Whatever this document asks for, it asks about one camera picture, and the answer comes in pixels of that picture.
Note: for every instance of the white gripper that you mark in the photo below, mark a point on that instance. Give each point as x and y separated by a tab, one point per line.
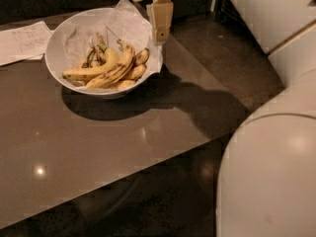
162	14

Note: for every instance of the long spotted yellow banana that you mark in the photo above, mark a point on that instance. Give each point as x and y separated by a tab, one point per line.
118	71

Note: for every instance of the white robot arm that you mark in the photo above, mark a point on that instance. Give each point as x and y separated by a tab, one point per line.
267	177

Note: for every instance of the small banana upper right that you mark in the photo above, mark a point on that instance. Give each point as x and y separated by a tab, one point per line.
141	57

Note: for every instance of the small banana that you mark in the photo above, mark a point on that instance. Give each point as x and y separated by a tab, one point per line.
123	84
135	73
141	57

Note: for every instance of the small banana middle right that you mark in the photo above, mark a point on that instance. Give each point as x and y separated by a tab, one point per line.
135	73

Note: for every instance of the small banana bottom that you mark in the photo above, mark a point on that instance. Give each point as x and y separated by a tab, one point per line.
123	84

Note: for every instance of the white bowl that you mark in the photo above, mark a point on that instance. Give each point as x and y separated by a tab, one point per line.
56	55

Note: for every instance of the small bananas back left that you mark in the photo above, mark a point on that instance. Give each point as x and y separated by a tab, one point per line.
95	55

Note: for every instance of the white paper sheets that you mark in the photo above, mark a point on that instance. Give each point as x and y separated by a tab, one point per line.
23	42

